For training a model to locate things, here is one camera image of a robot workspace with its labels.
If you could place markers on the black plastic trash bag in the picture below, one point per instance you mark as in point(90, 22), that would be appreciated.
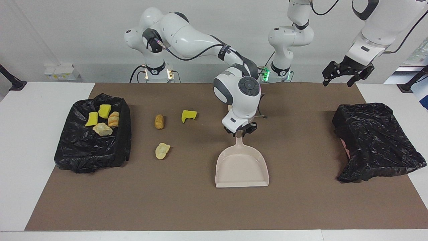
point(93, 154)
point(374, 140)

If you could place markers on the beige plastic dustpan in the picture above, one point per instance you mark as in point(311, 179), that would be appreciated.
point(240, 167)

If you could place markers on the brown table mat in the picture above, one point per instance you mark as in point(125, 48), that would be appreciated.
point(200, 207)

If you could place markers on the pink plastic bin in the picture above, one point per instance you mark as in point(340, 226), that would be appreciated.
point(346, 152)

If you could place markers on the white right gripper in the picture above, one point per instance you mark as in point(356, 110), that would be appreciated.
point(235, 122)

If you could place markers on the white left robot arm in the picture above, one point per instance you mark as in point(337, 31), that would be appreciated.
point(291, 36)

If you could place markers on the white wall socket box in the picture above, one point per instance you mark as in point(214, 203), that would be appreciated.
point(62, 72)

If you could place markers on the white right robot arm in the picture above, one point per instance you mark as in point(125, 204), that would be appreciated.
point(187, 36)

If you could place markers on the pale crusty bread chunk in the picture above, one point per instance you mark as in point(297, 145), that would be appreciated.
point(113, 119)
point(162, 151)
point(102, 129)

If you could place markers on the black stand foot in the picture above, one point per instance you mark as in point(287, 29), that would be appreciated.
point(16, 85)
point(406, 87)

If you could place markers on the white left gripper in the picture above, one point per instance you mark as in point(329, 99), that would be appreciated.
point(364, 52)

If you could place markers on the brown bread roll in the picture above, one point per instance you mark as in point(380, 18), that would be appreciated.
point(159, 122)

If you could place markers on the notched yellow sponge piece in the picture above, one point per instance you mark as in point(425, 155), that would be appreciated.
point(188, 115)

